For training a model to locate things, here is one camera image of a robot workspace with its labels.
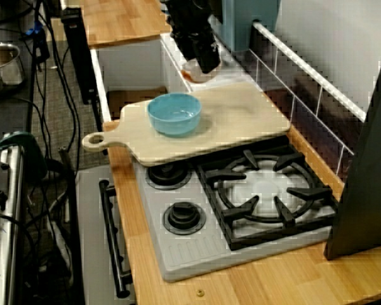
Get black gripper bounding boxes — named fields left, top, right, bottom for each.
left=170, top=22, right=222, bottom=75

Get white block with orange layer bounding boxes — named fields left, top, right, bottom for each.
left=180, top=58, right=210, bottom=84

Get light blue plastic bowl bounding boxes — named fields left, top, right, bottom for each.
left=146, top=91, right=203, bottom=138

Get white toy sink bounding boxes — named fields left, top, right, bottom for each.
left=89, top=28, right=258, bottom=123

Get teal appliance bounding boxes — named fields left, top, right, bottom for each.
left=215, top=0, right=282, bottom=53

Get dark tiled backsplash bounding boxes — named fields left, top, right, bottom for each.
left=247, top=20, right=369, bottom=185

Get black upright bar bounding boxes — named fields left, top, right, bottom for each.
left=60, top=8, right=100, bottom=105

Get black stove knob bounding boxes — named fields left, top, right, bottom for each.
left=145, top=163, right=191, bottom=191
left=163, top=201, right=207, bottom=236

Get black burner grate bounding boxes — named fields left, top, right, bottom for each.
left=195, top=144, right=340, bottom=252

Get grey toy stove top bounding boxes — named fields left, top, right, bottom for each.
left=133, top=139, right=340, bottom=283

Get metal pot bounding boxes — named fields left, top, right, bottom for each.
left=0, top=41, right=25, bottom=98

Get green clamp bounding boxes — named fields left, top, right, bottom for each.
left=0, top=130, right=48, bottom=182

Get white toy oven door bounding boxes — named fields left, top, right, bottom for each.
left=77, top=165, right=137, bottom=305

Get black angled side panel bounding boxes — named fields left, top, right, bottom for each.
left=323, top=25, right=381, bottom=261

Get wooden cutting board with handle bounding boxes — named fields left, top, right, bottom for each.
left=81, top=83, right=292, bottom=168

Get black cable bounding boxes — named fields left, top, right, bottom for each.
left=46, top=0, right=82, bottom=153
left=0, top=212, right=36, bottom=255

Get blue cable connector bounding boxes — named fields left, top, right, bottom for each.
left=25, top=20, right=44, bottom=37

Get black oven door handle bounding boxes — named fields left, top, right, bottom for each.
left=98, top=179, right=131, bottom=299

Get aluminium frame rail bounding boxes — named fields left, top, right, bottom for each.
left=0, top=149, right=25, bottom=305

